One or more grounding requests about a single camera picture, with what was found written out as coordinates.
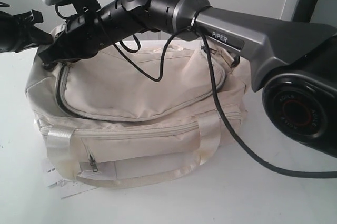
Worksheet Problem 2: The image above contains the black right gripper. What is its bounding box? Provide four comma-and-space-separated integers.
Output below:
38, 11, 113, 65

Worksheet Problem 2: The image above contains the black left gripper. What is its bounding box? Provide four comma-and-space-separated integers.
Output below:
1, 10, 52, 53

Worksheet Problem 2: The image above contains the cream fabric duffel bag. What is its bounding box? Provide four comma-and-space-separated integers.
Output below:
25, 23, 251, 189

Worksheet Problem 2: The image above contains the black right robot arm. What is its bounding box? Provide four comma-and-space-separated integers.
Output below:
40, 0, 336, 156

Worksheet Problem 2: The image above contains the white brand hang tag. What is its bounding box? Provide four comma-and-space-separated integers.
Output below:
41, 158, 65, 187

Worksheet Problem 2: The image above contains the white printed paper tag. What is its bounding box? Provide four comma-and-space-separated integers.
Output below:
57, 180, 97, 199

